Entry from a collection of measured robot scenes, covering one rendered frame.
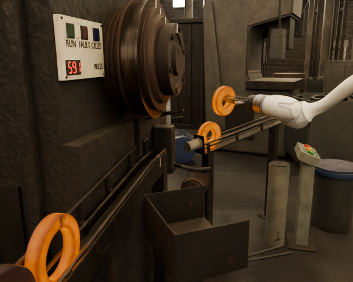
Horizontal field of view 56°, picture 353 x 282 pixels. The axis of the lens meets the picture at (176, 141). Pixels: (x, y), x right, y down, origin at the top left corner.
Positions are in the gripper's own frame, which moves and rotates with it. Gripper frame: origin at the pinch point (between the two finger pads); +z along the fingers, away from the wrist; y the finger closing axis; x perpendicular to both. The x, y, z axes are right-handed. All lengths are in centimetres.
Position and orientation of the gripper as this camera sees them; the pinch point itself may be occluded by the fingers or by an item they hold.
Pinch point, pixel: (224, 97)
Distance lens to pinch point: 177.8
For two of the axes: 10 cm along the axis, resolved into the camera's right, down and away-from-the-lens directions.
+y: 7.5, -1.6, 6.4
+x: 0.3, -9.6, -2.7
